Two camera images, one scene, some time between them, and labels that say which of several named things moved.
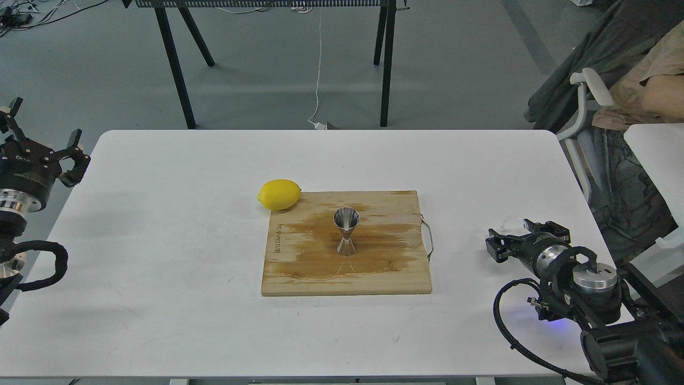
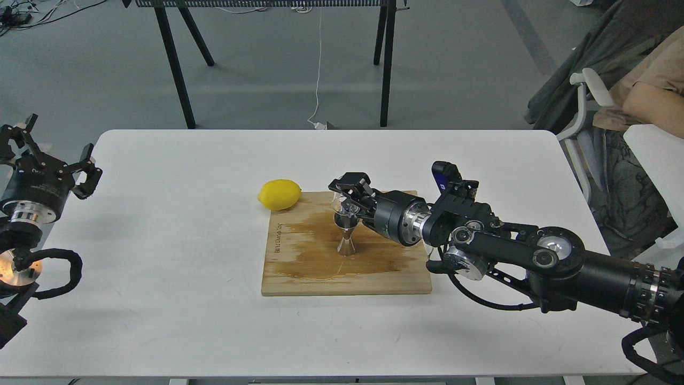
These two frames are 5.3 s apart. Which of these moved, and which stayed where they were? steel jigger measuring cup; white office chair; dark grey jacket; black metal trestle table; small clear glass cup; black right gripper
Moved: small clear glass cup; black right gripper
Stayed: dark grey jacket; black metal trestle table; white office chair; steel jigger measuring cup
